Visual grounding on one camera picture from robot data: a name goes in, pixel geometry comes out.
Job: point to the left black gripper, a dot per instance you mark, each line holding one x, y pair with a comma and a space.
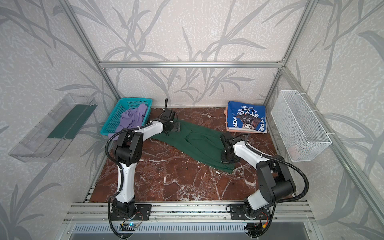
176, 126

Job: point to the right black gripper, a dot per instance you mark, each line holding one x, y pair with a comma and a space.
226, 153

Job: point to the dark green t shirt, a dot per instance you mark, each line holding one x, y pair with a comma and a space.
200, 143

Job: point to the teal plastic laundry basket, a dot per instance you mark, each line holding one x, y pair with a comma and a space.
122, 105

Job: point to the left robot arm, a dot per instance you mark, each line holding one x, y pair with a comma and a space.
127, 154

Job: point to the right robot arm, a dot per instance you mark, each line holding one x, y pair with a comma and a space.
274, 179

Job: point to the lilac purple t shirt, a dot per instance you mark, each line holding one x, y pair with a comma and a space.
130, 118

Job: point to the folded blue printed t shirt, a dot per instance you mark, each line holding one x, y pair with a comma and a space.
246, 116

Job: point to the green circuit board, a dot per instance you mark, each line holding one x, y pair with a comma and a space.
129, 227

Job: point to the white wire mesh basket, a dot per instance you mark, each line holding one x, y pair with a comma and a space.
301, 132

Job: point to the clear acrylic wall shelf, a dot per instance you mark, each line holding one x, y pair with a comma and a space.
50, 138

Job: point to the aluminium frame rail base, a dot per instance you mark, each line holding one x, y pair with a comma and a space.
189, 212

